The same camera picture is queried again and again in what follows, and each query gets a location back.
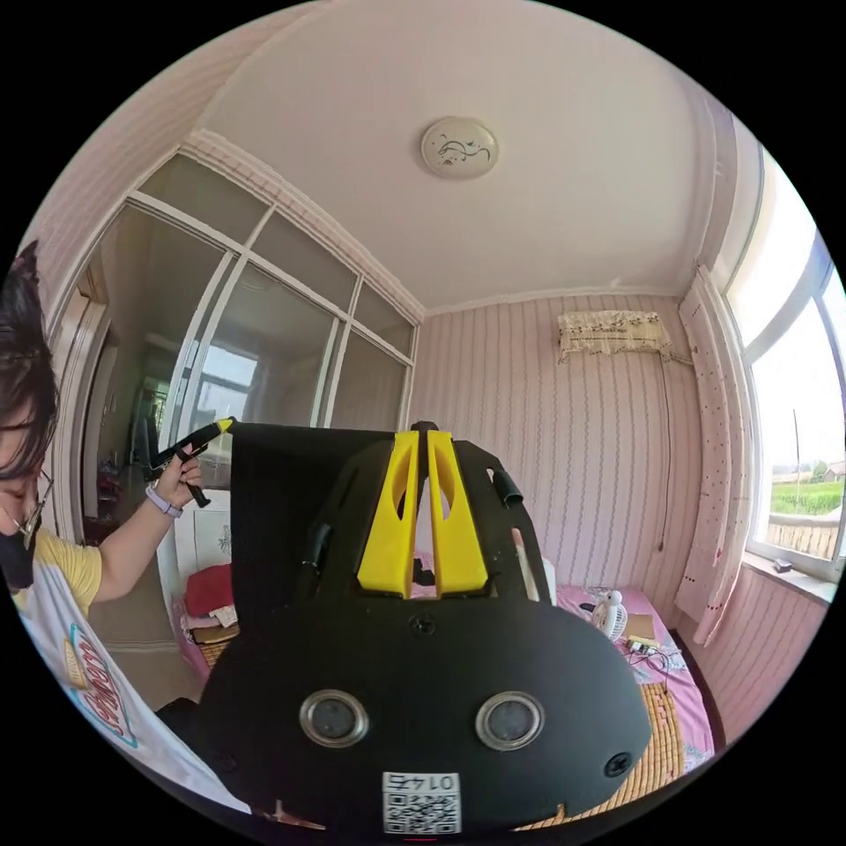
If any round ceiling lamp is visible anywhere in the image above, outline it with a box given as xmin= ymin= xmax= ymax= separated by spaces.
xmin=419 ymin=115 xmax=501 ymax=180

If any person's left forearm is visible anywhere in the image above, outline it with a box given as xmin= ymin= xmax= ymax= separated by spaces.
xmin=91 ymin=487 xmax=183 ymax=604

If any bed with pink sheet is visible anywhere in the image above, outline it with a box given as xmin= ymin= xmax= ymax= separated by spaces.
xmin=168 ymin=581 xmax=720 ymax=833

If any person's body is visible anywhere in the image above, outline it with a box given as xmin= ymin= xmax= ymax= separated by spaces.
xmin=0 ymin=239 xmax=254 ymax=815

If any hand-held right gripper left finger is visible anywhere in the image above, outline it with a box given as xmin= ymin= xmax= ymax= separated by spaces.
xmin=356 ymin=430 xmax=421 ymax=598

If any white-framed glass partition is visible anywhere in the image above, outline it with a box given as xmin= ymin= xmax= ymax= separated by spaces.
xmin=63 ymin=150 xmax=422 ymax=550

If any person's left hand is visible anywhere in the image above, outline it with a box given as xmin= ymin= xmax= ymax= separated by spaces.
xmin=149 ymin=454 xmax=204 ymax=516

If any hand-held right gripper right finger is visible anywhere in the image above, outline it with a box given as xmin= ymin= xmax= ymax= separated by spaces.
xmin=427 ymin=430 xmax=494 ymax=598

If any small white fan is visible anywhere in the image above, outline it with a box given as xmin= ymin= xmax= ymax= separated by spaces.
xmin=589 ymin=589 xmax=628 ymax=641

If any black long sleeve shirt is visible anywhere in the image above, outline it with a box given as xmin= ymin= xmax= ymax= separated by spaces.
xmin=158 ymin=419 xmax=441 ymax=735

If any pink dotted curtain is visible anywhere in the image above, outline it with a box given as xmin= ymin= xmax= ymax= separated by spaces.
xmin=672 ymin=263 xmax=756 ymax=650

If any pile of clothes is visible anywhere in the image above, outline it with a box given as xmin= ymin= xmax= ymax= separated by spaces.
xmin=182 ymin=563 xmax=241 ymax=630

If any cloth-covered air conditioner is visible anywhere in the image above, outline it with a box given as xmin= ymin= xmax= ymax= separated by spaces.
xmin=556 ymin=308 xmax=677 ymax=363

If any bright outside window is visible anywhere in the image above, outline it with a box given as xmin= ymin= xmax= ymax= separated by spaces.
xmin=722 ymin=142 xmax=846 ymax=584

